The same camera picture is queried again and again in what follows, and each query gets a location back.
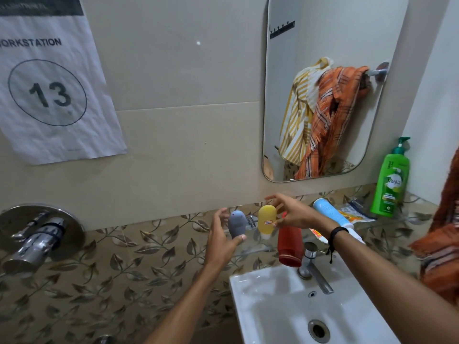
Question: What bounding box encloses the black wristband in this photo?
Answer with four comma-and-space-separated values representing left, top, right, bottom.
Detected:
326, 226, 349, 264

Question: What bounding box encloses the grey squeeze bottle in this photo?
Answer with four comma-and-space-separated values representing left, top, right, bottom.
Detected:
228, 210, 247, 239

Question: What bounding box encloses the wall mirror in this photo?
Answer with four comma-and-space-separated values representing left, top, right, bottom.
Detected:
261, 0, 410, 183

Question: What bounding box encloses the white paper sign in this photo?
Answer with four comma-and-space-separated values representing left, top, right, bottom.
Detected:
0, 0, 128, 166

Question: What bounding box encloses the yellow squeeze bottle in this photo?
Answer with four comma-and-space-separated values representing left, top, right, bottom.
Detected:
258, 205, 278, 240

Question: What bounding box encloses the person's right forearm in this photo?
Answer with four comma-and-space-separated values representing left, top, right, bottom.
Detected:
328, 228, 459, 344

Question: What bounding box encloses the chrome sink drain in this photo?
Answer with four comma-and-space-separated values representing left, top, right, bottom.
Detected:
308, 319, 331, 344

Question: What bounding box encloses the person's left forearm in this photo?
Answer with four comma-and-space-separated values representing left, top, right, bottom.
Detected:
143, 262, 231, 344

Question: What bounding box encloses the white and blue tube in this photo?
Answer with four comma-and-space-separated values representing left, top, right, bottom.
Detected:
313, 198, 366, 244

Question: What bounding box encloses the chrome shower mixer valve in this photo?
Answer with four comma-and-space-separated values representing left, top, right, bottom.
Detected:
0, 203, 86, 277

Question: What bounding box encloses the glass wall shelf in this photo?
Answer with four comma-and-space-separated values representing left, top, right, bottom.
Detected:
226, 197, 413, 257

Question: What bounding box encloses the small red yellow packet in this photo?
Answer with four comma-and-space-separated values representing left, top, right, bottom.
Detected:
310, 228, 329, 245

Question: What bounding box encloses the white ceramic sink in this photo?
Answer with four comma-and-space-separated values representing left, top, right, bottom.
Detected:
229, 263, 401, 344

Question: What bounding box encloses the person's left hand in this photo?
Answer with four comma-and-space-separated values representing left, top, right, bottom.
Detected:
204, 208, 248, 273

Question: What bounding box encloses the orange checked towel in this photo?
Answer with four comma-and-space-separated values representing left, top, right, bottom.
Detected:
409, 147, 459, 307

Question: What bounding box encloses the chrome basin tap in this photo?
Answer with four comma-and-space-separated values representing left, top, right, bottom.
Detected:
297, 242, 334, 295

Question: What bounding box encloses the yellow orange sachet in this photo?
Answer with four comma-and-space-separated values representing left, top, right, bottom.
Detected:
339, 203, 377, 225

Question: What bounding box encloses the person's right hand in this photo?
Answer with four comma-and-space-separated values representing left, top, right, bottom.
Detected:
265, 193, 335, 238

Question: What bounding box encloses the red squeeze bottle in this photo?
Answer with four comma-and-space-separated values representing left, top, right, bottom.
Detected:
277, 211, 305, 268

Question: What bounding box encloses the green pump bottle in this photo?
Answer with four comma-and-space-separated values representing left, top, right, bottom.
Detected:
370, 137, 411, 218

